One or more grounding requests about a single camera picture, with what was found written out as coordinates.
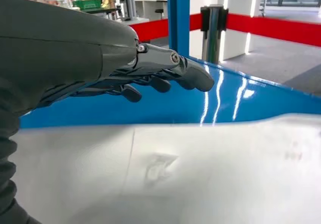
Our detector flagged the blue metal shelf rack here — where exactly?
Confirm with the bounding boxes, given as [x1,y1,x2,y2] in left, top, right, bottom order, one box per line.
[20,0,321,129]

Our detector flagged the green plastic crate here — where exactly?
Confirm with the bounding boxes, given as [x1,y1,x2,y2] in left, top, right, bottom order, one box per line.
[72,0,102,10]

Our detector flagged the dark table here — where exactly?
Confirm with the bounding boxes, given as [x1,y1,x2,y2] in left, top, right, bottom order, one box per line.
[81,6,122,20]

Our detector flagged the red barrier belt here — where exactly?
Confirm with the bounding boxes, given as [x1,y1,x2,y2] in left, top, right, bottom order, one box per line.
[130,13,203,43]
[226,13,321,47]

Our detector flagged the white desk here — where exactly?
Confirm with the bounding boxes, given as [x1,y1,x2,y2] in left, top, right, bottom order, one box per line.
[134,0,169,21]

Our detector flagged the chrome stanchion post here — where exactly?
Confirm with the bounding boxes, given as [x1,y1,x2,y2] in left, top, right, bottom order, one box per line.
[200,4,229,65]

